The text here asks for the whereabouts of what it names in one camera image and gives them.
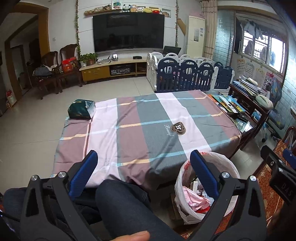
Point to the window with metal grille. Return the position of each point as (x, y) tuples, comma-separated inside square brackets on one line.
[(266, 48)]

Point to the beige curtain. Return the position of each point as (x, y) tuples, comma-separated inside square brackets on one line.
[(209, 30)]

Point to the white standing air conditioner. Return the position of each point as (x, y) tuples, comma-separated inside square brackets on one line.
[(195, 37)]

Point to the panda plush toy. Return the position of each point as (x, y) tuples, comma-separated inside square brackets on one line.
[(126, 8)]

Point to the grey cushion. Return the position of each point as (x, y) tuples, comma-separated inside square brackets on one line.
[(264, 102)]

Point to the yellow plush toy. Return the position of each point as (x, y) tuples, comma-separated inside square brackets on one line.
[(147, 10)]

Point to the plaid tablecloth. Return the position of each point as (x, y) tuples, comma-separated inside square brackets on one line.
[(148, 129)]

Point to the dark wooden armchair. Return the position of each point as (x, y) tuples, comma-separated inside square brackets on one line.
[(52, 59), (69, 51)]

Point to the wooden television cabinet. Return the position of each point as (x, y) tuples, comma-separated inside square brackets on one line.
[(94, 73)]

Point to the wooden wall shelf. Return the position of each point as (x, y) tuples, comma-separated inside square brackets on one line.
[(97, 11)]

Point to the dark wooden desk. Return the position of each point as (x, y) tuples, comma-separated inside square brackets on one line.
[(245, 102)]

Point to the red and white sack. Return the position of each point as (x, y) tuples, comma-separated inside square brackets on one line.
[(11, 98)]

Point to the large black television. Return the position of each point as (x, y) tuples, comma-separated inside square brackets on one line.
[(128, 32)]

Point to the potted green plant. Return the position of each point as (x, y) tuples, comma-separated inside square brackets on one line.
[(87, 59)]

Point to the trash bin with white liner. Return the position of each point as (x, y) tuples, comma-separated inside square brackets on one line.
[(229, 166)]

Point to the ivy garland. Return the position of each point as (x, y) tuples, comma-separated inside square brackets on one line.
[(177, 23), (77, 27)]

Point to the black bag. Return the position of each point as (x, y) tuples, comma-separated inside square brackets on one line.
[(42, 72)]

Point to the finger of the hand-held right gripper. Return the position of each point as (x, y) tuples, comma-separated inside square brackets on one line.
[(291, 160)]

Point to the red gift box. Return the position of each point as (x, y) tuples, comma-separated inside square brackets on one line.
[(69, 64)]

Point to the blue children's desk chair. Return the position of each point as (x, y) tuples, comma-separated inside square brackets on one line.
[(276, 120)]

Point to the person's right forearm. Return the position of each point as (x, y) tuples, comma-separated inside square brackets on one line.
[(282, 224)]

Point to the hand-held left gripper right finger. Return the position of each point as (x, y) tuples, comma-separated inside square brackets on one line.
[(204, 176)]

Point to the pink wrapper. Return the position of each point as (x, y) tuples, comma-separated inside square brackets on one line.
[(194, 199)]

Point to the white and navy playpen fence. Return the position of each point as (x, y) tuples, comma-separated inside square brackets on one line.
[(185, 76)]

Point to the black stereo unit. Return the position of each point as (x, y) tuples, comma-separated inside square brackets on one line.
[(120, 70)]

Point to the hanging clothes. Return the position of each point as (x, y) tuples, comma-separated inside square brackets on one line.
[(252, 29)]

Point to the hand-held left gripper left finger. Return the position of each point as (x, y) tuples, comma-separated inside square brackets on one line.
[(82, 176)]

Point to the person's dark trousers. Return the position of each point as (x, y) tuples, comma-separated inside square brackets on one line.
[(124, 208)]

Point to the person's left hand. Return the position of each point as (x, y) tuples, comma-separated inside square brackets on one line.
[(131, 236)]

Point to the red plush toy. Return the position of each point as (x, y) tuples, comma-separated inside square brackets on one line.
[(156, 11)]

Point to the green gift bag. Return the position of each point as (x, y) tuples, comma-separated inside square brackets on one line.
[(79, 110)]

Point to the stack of books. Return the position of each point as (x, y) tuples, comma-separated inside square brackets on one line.
[(246, 85)]

